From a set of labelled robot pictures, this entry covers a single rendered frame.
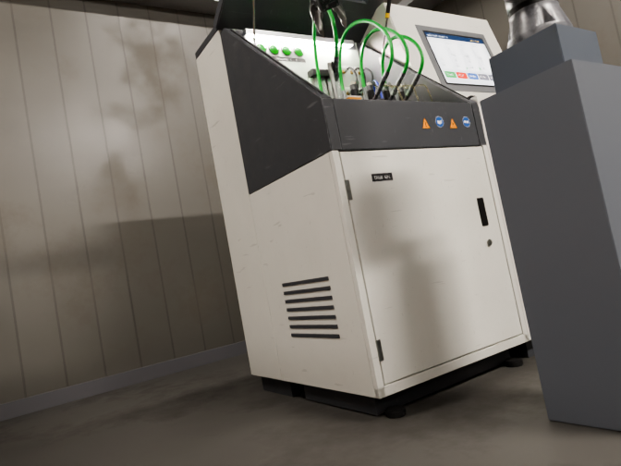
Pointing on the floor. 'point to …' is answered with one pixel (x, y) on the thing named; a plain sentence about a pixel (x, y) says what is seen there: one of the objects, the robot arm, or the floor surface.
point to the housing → (239, 218)
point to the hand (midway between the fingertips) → (333, 29)
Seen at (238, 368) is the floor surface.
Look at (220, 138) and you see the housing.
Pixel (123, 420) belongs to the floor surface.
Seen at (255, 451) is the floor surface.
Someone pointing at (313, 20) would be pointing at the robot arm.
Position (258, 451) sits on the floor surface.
